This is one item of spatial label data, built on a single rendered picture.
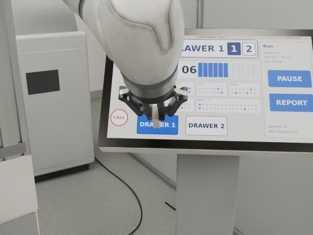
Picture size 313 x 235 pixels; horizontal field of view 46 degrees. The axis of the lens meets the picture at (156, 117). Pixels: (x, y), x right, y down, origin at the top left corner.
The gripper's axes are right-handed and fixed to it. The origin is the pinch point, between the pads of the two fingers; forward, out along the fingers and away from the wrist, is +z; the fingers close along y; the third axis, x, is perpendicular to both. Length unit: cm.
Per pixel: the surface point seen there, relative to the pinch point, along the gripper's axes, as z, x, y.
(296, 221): 99, 12, -58
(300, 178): 87, -5, -58
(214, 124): 4.8, -0.4, -12.9
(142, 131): 4.8, 1.8, 3.3
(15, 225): 12.7, 22.8, 32.4
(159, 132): 4.8, 1.9, -0.4
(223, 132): 4.8, 1.5, -14.8
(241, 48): 4.7, -19.9, -19.6
